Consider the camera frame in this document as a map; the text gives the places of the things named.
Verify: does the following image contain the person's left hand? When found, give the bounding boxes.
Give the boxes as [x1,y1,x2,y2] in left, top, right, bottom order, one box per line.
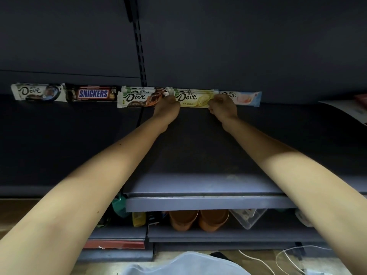
[153,94,182,133]

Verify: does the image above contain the person's right hand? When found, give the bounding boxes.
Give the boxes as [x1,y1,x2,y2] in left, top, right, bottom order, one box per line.
[207,94,239,133]

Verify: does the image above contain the Dove bar light blue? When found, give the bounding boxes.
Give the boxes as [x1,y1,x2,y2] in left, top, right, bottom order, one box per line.
[219,91,263,108]

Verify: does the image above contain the Dove bar yellow green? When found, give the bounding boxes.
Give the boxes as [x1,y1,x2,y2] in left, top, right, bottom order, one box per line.
[169,88,220,109]

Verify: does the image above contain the dark grey metal shelf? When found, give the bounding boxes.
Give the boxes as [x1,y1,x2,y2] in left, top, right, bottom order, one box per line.
[0,0,367,262]

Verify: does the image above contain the Snickers bar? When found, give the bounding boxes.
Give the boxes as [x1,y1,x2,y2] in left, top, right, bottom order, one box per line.
[67,85,119,102]

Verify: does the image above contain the Dove bar blue white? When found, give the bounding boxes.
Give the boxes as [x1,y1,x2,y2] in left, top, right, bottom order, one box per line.
[10,82,68,103]

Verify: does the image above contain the person's right forearm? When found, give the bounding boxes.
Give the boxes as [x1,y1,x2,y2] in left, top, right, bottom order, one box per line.
[223,117,367,275]

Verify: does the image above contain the person's left forearm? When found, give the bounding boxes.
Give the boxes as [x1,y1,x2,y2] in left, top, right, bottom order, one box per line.
[0,120,173,275]

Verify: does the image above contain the person's black trousers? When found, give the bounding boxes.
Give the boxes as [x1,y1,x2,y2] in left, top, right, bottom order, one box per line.
[208,251,231,260]

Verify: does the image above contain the teal plastic bottle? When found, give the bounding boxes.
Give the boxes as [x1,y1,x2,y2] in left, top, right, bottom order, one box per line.
[111,192,130,218]

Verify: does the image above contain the clear plastic container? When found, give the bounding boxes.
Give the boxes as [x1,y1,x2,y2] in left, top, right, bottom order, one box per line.
[229,209,268,230]

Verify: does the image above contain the yellow plastic bottle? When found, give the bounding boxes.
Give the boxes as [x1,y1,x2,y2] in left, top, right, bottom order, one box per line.
[132,211,147,228]

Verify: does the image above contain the white cable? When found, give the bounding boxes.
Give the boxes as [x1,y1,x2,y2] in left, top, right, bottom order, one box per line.
[237,244,335,275]

